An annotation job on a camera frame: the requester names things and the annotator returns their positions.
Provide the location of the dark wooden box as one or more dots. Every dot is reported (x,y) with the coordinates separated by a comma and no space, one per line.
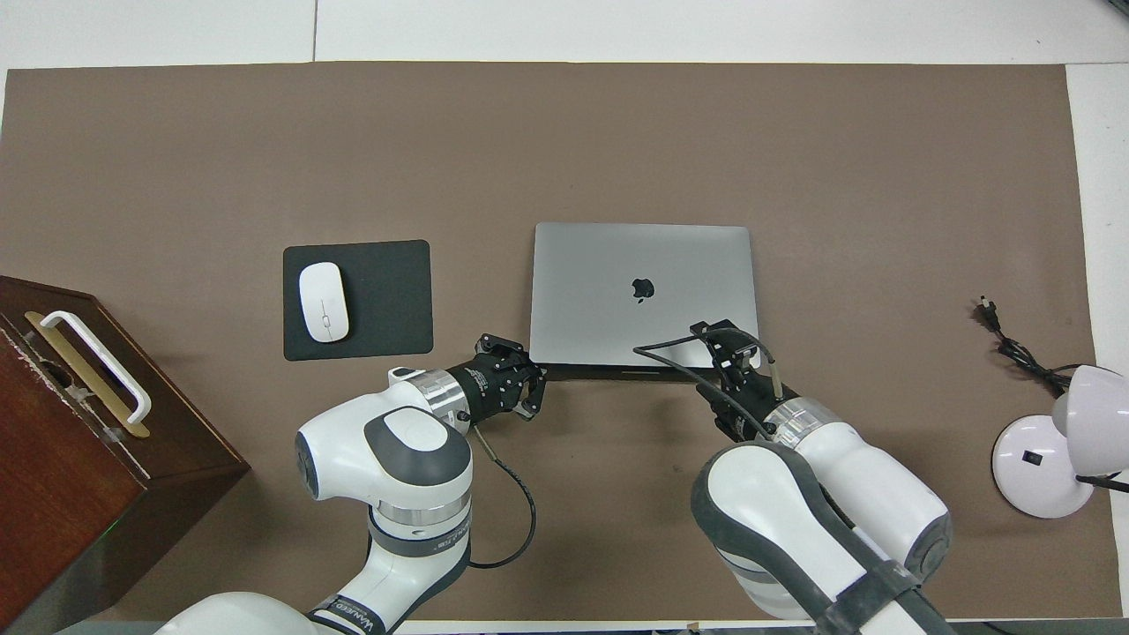
(62,459)

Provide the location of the brown table mat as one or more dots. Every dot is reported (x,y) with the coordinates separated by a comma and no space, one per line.
(564,141)

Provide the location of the grey aluminium laptop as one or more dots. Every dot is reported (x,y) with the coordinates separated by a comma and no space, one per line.
(600,273)

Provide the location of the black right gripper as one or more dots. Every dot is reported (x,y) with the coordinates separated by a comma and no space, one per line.
(745,401)

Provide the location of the black mouse pad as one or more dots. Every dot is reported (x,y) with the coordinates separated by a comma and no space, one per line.
(388,300)

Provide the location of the white computer mouse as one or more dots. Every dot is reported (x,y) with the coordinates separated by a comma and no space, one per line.
(323,300)

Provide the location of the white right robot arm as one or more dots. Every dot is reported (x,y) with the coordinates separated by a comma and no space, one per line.
(847,476)

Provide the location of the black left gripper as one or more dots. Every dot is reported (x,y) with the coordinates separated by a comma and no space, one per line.
(485,392)

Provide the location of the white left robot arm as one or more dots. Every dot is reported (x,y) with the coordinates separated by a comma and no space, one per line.
(414,441)

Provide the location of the white desk lamp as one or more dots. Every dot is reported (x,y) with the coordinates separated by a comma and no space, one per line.
(1032,476)

